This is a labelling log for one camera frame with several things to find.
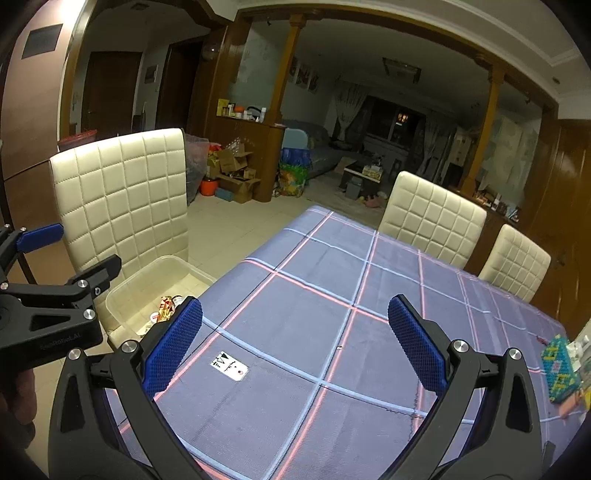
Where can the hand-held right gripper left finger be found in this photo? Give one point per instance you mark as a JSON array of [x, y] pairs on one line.
[[173, 341]]

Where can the pink cup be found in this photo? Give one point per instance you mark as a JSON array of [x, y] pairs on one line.
[[572, 404]]

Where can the clear plastic bin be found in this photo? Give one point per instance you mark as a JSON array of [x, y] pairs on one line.
[[152, 281]]

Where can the colourful printed bag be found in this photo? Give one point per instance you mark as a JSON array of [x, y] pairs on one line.
[[293, 175]]

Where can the blue plaid tablecloth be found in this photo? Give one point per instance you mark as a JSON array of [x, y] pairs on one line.
[[300, 323]]

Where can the clear plastic bag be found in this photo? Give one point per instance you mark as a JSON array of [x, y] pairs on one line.
[[196, 166]]

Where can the dark window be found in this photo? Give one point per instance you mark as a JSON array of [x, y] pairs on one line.
[[392, 122]]

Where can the white cloth label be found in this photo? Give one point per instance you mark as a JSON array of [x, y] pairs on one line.
[[229, 366]]

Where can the dark ceiling vent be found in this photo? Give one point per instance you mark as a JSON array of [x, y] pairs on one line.
[[41, 40]]

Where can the orange bucket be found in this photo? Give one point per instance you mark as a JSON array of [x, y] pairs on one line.
[[208, 187]]

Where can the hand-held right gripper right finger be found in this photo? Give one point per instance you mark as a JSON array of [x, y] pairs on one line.
[[418, 346]]

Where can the person's left hand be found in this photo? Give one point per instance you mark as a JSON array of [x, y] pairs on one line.
[[21, 392]]

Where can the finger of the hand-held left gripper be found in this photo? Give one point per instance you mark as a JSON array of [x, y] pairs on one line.
[[99, 274], [41, 237]]

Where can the cream quilted dining chair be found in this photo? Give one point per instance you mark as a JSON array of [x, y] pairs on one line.
[[515, 263], [429, 217], [124, 194]]

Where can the pile of cardboard boxes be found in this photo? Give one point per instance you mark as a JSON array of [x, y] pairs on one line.
[[235, 170]]

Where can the rectangular ceiling lamp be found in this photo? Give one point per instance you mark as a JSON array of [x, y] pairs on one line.
[[401, 70]]

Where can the wooden double door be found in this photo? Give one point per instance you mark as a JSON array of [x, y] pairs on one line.
[[563, 184]]

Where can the low coffee table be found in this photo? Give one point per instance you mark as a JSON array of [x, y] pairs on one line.
[[362, 173]]

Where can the patterned curtain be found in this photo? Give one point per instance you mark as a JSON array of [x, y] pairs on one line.
[[436, 136], [347, 110]]

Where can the group of small bottles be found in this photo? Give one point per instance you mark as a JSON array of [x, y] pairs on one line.
[[240, 111]]

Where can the wall pictures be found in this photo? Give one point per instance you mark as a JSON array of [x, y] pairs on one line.
[[304, 77]]

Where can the beaded teal tissue box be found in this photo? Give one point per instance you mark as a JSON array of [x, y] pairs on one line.
[[559, 369]]

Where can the grey sofa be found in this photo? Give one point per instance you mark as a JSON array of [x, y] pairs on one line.
[[323, 147]]

